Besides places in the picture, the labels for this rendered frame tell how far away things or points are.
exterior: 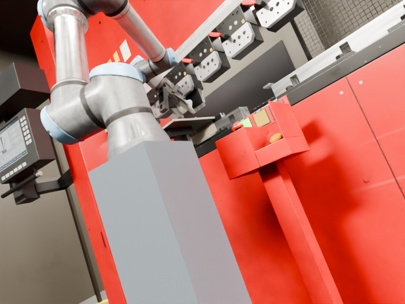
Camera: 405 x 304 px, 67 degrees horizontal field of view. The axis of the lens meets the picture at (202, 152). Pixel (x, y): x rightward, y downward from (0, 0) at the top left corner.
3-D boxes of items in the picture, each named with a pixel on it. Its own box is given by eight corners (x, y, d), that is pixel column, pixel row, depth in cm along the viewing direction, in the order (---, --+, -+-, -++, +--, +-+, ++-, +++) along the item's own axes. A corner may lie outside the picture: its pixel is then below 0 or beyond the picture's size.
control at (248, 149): (229, 180, 88) (207, 123, 91) (254, 173, 101) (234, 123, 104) (291, 154, 77) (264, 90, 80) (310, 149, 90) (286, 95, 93)
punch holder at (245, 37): (228, 59, 134) (214, 27, 136) (239, 61, 140) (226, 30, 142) (254, 38, 123) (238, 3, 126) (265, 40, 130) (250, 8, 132)
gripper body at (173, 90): (186, 91, 147) (167, 74, 143) (179, 102, 141) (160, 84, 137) (176, 99, 152) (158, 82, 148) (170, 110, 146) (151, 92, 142)
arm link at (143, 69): (144, 62, 122) (150, 56, 131) (122, 75, 124) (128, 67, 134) (155, 79, 125) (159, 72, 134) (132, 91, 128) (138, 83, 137)
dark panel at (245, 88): (186, 175, 242) (168, 125, 250) (188, 174, 244) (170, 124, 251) (312, 109, 166) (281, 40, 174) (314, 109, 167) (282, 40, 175)
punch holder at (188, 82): (175, 102, 161) (164, 75, 163) (186, 102, 167) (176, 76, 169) (192, 88, 150) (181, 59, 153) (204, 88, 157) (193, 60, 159)
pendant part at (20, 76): (2, 207, 210) (-26, 97, 225) (36, 201, 232) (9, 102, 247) (46, 181, 188) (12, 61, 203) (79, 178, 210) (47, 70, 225)
